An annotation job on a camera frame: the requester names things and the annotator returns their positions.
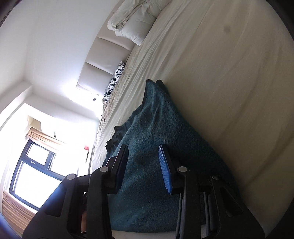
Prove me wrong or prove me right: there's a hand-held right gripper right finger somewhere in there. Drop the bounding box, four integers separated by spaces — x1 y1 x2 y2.
158 144 269 239

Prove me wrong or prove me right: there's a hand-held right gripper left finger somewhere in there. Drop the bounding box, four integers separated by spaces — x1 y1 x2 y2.
22 144 129 239

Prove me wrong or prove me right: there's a dark green sweater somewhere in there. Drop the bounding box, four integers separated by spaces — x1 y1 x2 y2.
102 79 240 233

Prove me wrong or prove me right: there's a beige curtain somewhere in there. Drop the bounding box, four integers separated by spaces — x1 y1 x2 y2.
2 190 35 233
25 127 67 150

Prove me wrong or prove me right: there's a black framed window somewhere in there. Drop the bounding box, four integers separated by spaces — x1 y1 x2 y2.
9 140 64 211

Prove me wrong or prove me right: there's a zebra print pillow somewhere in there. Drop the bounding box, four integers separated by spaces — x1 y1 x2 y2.
102 61 126 103

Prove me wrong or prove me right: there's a bed with beige sheet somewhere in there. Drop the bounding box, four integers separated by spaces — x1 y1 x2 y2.
88 0 286 239

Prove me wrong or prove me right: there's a cream padded headboard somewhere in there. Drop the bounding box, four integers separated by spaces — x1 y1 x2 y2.
76 34 136 93

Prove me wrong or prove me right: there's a white folded duvet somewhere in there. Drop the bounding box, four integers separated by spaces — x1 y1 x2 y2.
107 0 172 46

